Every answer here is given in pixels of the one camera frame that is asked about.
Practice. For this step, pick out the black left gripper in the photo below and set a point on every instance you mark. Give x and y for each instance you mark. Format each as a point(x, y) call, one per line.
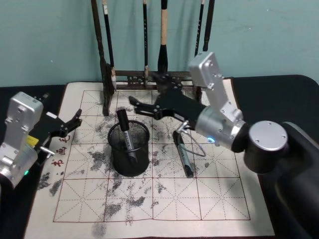
point(47, 127)

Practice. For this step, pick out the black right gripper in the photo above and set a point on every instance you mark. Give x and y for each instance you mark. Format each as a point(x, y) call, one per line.
point(179, 104)

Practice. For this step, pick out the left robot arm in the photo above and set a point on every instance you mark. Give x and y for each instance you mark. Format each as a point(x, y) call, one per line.
point(20, 129)

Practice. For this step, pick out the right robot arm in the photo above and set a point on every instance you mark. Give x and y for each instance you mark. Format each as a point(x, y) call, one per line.
point(269, 142)

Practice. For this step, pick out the black marker pen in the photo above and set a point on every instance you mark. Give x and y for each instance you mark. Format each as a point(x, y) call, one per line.
point(185, 159)
point(123, 119)

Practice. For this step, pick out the dark wooden brush rack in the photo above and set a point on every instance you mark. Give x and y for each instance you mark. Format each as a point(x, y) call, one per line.
point(103, 82)

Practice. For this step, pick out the thin black calligraphy brush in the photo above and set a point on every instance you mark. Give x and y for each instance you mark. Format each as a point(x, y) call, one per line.
point(145, 37)
point(199, 32)

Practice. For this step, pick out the black mesh pen holder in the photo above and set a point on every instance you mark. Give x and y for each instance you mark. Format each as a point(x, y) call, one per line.
point(129, 164)

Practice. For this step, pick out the thin black brush white band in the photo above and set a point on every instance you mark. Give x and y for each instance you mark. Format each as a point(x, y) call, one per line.
point(109, 37)

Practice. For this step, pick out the white calligraphy mat red grid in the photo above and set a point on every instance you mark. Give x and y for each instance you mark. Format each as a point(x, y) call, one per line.
point(174, 196)

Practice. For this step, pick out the black table cloth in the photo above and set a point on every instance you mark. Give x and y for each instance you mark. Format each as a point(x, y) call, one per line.
point(269, 99)

